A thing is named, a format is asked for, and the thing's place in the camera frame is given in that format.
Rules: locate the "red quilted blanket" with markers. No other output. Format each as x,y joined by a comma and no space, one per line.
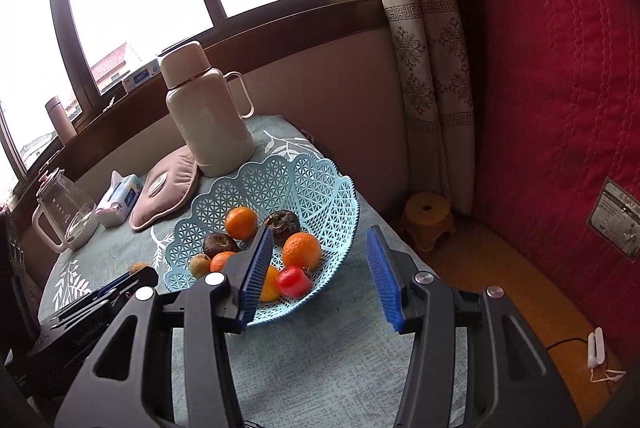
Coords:
550,58

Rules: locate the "yellow plastic stool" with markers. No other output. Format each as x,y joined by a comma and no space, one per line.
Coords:
427,218

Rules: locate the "dark mangosteen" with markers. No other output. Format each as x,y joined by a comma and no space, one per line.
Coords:
282,223

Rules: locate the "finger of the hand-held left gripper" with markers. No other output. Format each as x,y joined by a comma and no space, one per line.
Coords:
75,315
142,278

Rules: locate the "beige patterned curtain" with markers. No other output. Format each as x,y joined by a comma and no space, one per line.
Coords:
425,58

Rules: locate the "pink hot water bag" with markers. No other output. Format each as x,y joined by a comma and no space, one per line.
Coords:
165,188

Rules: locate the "light blue plastic basket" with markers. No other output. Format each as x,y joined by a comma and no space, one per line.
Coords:
300,188

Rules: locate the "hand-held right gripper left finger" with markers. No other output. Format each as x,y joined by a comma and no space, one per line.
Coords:
255,278

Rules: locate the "soft tissue pack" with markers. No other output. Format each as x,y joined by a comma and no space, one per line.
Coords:
117,203

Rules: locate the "white and blue box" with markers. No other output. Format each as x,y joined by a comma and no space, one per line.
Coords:
142,76

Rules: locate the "pink tumbler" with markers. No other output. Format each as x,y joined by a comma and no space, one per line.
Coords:
60,118

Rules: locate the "red tomato with calyx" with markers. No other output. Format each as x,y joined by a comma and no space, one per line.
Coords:
293,282

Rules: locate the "kiwi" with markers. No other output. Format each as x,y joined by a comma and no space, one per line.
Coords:
139,267
200,265

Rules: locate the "teal leaf print tablecloth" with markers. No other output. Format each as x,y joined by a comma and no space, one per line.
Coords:
325,368

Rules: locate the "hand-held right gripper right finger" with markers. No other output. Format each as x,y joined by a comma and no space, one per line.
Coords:
382,278

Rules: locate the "wooden frame window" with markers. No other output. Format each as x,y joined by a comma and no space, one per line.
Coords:
60,8

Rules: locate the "cream thermos jug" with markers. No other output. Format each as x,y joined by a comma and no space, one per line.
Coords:
210,123

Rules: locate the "lumpy dark water chestnut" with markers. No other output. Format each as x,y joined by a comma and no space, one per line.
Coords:
220,244

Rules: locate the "grey label patch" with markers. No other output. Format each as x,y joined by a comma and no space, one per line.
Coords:
615,218

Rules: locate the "small mandarin orange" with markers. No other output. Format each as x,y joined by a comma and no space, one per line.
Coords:
221,262
301,250

